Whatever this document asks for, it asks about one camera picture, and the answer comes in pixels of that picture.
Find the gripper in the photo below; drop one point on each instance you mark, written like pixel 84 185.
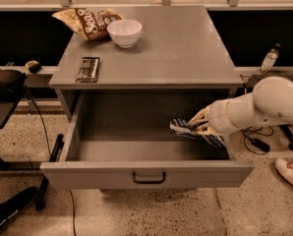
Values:
pixel 218 117

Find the blue chip bag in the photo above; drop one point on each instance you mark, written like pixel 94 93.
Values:
pixel 180 127

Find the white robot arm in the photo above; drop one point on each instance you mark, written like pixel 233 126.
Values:
pixel 269 104

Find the open grey top drawer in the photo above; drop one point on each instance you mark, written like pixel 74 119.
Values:
pixel 112 135

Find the brown white chip bag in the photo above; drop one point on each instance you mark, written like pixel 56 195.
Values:
pixel 89 25

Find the black bag on stand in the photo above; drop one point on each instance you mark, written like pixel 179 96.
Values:
pixel 11 84

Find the black power adapter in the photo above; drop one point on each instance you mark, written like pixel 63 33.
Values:
pixel 261 145

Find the grey metal cabinet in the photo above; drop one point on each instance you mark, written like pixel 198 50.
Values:
pixel 179 47

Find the black chair base leg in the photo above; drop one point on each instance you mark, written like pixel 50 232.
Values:
pixel 288 135

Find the clear plastic bottle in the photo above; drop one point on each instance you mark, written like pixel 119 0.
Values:
pixel 270 58

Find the white red sneaker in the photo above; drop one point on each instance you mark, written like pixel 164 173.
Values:
pixel 285 169

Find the white bowl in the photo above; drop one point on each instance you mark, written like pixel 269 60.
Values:
pixel 125 33

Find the dark snack bar wrapper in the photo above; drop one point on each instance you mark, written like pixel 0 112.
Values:
pixel 88 70

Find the yellow black tape measure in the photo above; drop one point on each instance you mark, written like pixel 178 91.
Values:
pixel 33 66

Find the black stand with base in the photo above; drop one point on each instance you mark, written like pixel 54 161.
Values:
pixel 19 151

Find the black shoe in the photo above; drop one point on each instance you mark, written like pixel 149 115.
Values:
pixel 14 205

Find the black drawer handle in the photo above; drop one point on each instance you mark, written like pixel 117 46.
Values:
pixel 148 179

